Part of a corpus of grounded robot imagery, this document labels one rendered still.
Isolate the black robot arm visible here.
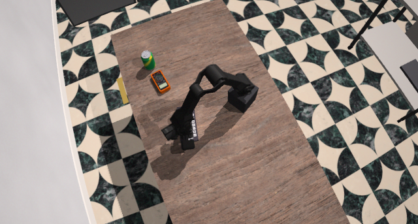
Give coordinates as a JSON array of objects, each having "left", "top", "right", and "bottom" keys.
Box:
[{"left": 162, "top": 64, "right": 255, "bottom": 140}]

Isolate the orange pocket multimeter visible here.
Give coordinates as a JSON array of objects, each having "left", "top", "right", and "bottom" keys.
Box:
[{"left": 151, "top": 70, "right": 170, "bottom": 93}]

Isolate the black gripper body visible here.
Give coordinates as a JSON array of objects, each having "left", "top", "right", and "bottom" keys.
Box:
[{"left": 181, "top": 127, "right": 195, "bottom": 150}]

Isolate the dark grey keyboard case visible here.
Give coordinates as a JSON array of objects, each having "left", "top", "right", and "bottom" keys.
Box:
[{"left": 188, "top": 109, "right": 199, "bottom": 141}]

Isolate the green drink can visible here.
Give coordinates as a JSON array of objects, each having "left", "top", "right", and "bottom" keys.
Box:
[{"left": 141, "top": 50, "right": 155, "bottom": 70}]

